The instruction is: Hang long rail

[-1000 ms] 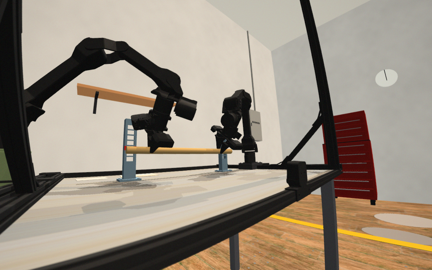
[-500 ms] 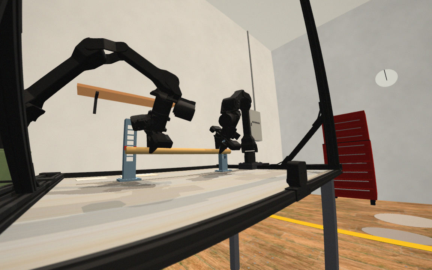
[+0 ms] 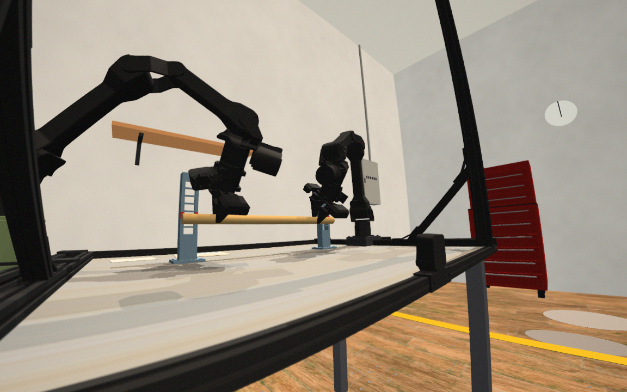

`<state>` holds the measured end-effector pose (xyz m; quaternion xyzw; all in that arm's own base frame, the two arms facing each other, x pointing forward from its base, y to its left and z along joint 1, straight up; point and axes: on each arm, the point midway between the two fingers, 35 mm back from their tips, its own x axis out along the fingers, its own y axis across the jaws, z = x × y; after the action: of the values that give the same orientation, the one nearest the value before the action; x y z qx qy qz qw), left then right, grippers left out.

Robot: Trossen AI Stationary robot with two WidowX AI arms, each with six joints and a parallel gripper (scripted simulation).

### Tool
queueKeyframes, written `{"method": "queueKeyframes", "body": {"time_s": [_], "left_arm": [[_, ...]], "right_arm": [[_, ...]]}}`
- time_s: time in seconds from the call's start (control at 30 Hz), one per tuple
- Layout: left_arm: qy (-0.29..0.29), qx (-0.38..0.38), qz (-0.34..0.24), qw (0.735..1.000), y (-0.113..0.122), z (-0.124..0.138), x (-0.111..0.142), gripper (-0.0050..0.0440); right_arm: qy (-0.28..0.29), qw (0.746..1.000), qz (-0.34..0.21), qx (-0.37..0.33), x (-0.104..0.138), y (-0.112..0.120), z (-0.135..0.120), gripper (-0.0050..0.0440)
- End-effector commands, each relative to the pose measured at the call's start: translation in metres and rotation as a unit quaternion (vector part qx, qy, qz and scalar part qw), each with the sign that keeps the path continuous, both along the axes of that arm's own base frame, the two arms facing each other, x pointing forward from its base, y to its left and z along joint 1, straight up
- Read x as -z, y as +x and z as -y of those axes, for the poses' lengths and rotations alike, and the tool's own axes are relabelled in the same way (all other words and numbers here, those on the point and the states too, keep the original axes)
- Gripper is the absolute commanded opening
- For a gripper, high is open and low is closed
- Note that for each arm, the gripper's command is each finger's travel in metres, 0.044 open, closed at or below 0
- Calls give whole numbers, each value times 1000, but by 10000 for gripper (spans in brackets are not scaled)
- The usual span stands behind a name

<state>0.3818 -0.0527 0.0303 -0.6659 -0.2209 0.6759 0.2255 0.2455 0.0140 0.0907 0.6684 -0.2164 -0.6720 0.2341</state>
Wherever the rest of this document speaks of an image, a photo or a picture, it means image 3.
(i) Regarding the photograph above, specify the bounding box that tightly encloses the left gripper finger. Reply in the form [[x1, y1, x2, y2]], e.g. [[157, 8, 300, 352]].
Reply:
[[213, 199, 228, 223], [208, 188, 221, 215]]

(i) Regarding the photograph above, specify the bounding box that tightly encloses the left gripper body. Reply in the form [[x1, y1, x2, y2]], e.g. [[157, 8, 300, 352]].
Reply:
[[217, 160, 250, 216]]

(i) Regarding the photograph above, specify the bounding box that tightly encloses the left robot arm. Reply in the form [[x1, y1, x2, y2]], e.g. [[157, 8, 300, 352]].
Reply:
[[35, 54, 282, 191]]

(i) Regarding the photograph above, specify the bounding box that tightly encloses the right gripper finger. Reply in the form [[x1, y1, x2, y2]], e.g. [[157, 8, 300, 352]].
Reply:
[[317, 207, 330, 224], [309, 197, 324, 217]]

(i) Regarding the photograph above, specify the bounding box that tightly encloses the long wooden rail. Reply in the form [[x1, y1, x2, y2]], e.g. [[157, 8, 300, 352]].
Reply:
[[181, 213, 335, 224]]

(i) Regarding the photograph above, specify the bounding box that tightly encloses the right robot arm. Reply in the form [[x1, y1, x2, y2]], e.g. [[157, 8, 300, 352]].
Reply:
[[315, 130, 374, 237]]

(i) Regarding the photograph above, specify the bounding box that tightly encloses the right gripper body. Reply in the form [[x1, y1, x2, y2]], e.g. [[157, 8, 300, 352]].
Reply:
[[303, 183, 349, 218]]

